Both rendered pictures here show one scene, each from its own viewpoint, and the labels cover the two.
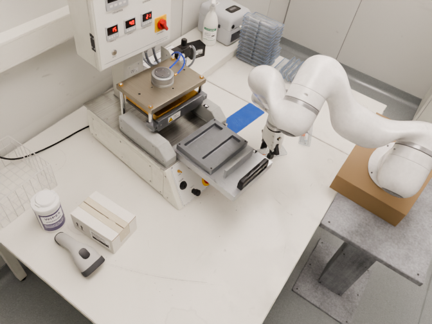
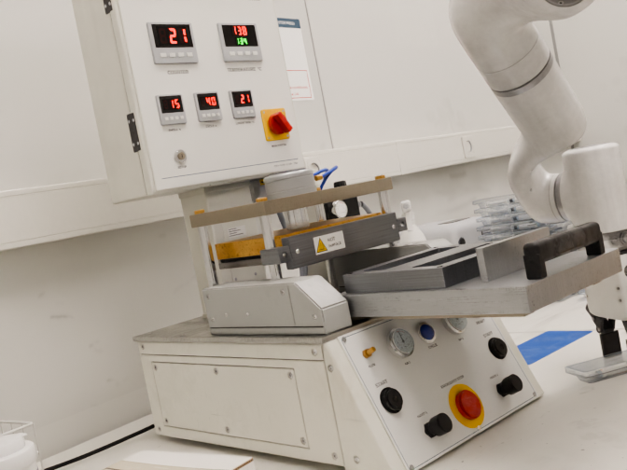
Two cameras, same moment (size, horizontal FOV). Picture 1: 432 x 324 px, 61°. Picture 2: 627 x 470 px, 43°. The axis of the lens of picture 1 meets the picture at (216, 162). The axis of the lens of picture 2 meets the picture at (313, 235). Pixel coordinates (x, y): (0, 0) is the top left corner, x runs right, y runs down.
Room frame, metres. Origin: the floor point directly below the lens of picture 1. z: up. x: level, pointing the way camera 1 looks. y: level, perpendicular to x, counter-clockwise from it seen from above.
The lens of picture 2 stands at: (-0.14, -0.07, 1.11)
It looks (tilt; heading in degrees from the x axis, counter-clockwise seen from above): 3 degrees down; 14
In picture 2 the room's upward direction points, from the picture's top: 11 degrees counter-clockwise
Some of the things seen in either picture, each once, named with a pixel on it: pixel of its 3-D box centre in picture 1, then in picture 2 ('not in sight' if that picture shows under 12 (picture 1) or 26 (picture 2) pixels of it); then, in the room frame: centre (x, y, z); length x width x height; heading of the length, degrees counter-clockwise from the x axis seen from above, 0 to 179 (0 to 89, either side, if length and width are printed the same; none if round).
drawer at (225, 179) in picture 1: (222, 154); (470, 271); (0.88, -0.02, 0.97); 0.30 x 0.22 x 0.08; 57
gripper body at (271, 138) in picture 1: (272, 134); (612, 280); (1.13, -0.21, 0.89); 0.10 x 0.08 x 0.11; 28
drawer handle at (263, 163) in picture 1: (253, 173); (564, 248); (0.81, -0.13, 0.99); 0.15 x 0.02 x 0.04; 147
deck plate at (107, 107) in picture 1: (155, 114); (299, 311); (1.07, 0.27, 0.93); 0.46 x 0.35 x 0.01; 57
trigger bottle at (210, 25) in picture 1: (211, 22); (413, 248); (1.88, 0.17, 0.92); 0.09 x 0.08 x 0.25; 6
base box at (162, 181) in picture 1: (166, 134); (336, 363); (1.06, 0.22, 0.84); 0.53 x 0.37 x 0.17; 57
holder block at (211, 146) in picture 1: (212, 144); (438, 265); (0.91, 0.02, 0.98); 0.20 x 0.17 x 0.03; 147
